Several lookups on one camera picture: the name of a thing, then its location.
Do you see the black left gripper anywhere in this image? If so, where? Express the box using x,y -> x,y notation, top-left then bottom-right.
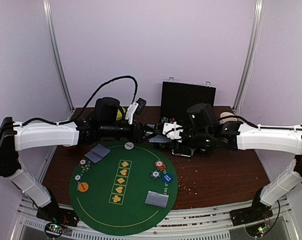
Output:
101,118 -> 157,143

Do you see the white dealer button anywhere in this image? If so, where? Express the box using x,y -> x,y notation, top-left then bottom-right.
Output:
124,142 -> 134,150

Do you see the blue playing card deck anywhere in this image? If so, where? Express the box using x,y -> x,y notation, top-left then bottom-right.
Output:
148,135 -> 171,144

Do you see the red cream poker chip stack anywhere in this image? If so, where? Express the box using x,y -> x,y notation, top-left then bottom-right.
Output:
155,160 -> 166,171

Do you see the blue small blind button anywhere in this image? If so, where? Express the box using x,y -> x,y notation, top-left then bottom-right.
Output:
162,173 -> 174,184

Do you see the green white small chip stack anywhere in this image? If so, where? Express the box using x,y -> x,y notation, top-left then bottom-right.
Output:
74,174 -> 82,183

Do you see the orange big blind button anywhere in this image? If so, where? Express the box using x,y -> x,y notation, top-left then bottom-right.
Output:
78,182 -> 89,193

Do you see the single blue playing card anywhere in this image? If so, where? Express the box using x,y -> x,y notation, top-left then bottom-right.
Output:
85,151 -> 102,164

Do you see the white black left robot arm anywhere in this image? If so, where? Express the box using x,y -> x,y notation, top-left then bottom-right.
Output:
0,97 -> 150,222

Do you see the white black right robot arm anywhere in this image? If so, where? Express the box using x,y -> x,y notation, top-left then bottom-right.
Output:
164,149 -> 293,210

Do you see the lime green plastic bowl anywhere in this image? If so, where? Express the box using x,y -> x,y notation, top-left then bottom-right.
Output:
116,107 -> 126,121

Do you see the white patterned ceramic mug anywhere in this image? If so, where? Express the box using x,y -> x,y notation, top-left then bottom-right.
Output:
219,112 -> 238,124

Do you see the black poker chip case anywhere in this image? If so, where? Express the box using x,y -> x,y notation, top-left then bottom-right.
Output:
157,81 -> 216,126

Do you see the round green poker mat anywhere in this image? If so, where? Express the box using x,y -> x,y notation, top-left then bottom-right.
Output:
69,141 -> 178,236

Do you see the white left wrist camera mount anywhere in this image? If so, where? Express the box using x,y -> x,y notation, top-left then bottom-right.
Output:
125,98 -> 147,125

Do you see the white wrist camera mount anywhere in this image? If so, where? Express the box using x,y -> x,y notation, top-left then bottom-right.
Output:
162,122 -> 184,142
125,98 -> 147,125

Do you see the silver case handle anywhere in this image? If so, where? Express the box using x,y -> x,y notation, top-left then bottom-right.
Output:
171,148 -> 194,158

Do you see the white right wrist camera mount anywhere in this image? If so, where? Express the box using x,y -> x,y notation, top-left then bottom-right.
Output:
162,122 -> 184,142

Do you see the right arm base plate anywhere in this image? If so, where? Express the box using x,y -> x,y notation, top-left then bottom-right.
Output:
230,206 -> 273,226

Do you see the silver aluminium frame post right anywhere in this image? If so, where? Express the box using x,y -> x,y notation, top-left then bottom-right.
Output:
233,0 -> 264,114

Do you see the silver aluminium frame post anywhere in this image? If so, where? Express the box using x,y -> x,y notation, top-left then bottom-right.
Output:
43,0 -> 75,111
233,0 -> 264,114

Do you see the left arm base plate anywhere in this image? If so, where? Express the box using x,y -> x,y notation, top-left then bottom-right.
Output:
36,208 -> 80,227

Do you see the silver aluminium frame post left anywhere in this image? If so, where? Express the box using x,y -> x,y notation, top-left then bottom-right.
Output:
43,0 -> 75,111

